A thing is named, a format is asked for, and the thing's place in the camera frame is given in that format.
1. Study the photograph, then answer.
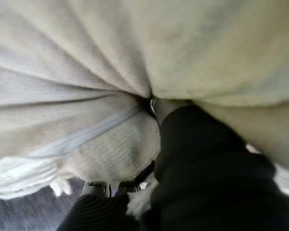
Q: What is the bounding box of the white tasselled cushion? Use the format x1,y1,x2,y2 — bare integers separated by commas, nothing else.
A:
0,0,289,219

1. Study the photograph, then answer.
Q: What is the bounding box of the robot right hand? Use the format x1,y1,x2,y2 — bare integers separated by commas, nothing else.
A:
56,105,289,231

